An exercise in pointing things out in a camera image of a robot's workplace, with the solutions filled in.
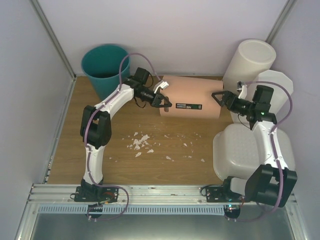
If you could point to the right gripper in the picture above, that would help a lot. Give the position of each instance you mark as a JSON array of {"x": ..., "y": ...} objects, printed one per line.
[{"x": 227, "y": 95}]

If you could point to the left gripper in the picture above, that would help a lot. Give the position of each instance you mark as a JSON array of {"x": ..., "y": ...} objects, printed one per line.
[{"x": 157, "y": 100}]

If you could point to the pink plastic bin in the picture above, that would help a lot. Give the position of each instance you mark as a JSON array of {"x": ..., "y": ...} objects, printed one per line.
[{"x": 191, "y": 97}]

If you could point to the large white round bin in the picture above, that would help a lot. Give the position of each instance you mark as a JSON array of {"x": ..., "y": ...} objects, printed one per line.
[{"x": 251, "y": 58}]

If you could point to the white rectangular basin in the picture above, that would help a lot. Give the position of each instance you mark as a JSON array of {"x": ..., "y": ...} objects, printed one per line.
[{"x": 239, "y": 151}]

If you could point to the white faceted bin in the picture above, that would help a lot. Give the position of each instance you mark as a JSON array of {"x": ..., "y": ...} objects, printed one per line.
[{"x": 279, "y": 97}]

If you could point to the teal plastic bin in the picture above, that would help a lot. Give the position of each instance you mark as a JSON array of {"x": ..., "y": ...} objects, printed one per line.
[{"x": 103, "y": 65}]

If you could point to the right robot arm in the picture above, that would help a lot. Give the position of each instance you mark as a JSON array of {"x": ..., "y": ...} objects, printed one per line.
[{"x": 267, "y": 185}]

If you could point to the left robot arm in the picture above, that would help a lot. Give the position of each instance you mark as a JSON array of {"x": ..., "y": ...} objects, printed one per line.
[{"x": 96, "y": 129}]

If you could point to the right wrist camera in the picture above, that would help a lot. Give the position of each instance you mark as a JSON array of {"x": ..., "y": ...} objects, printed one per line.
[{"x": 242, "y": 89}]

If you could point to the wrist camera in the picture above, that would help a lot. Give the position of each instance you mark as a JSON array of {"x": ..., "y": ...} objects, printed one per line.
[
  {"x": 242, "y": 89},
  {"x": 161, "y": 85}
]

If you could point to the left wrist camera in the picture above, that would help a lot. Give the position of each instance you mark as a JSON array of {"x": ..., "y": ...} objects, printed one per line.
[{"x": 161, "y": 85}]

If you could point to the right aluminium frame post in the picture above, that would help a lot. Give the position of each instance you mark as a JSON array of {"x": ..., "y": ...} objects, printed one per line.
[{"x": 284, "y": 14}]

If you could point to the aluminium frame post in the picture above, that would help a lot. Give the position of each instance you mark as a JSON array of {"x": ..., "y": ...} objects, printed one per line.
[
  {"x": 54, "y": 40},
  {"x": 284, "y": 14}
]

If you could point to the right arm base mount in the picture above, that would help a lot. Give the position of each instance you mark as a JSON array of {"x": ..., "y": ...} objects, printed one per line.
[{"x": 219, "y": 193}]

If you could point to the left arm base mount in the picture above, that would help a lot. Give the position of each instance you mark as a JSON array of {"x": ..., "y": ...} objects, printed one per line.
[{"x": 94, "y": 194}]

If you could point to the aluminium front rail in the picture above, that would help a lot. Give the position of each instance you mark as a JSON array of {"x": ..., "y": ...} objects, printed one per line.
[{"x": 138, "y": 194}]

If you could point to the grey slotted cable duct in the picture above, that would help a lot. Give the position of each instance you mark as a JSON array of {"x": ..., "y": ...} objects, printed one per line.
[{"x": 132, "y": 209}]

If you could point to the left aluminium frame post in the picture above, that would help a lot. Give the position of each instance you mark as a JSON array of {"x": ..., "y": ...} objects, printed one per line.
[{"x": 54, "y": 40}]

